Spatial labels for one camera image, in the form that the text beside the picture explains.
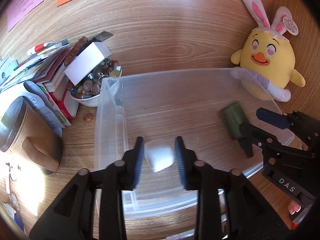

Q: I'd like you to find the dark green bottle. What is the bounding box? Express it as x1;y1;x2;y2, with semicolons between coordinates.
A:
218;102;250;140

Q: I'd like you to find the right hand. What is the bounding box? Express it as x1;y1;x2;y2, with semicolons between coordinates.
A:
288;200;301;215

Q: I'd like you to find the yellow chick plush toy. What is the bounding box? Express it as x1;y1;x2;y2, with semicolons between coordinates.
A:
231;0;305;102

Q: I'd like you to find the clear plastic storage bin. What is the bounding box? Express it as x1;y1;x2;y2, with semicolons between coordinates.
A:
93;67;296;219

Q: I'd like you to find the loose orange stone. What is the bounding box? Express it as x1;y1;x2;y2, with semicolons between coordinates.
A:
83;113;94;122

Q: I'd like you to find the white bowl of stones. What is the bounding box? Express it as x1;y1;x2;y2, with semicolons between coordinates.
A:
68;58;123;107

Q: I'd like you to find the white cardboard box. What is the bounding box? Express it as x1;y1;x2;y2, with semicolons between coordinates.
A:
65;42;112;85

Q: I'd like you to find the brown mug with lid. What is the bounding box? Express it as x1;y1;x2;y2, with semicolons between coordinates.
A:
1;96;63;175

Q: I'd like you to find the white folded leaflet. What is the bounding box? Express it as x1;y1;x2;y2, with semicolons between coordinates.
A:
1;81;71;137

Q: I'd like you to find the stack of books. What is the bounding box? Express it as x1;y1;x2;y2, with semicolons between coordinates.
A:
15;45;81;119

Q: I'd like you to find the red white marker pen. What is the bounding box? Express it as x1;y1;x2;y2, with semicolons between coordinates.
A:
27;42;56;56

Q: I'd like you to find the pink sticky note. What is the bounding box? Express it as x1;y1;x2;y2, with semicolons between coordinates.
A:
7;0;44;31

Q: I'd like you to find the brown leather watch strap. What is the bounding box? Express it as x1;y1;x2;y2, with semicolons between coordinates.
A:
63;36;89;67

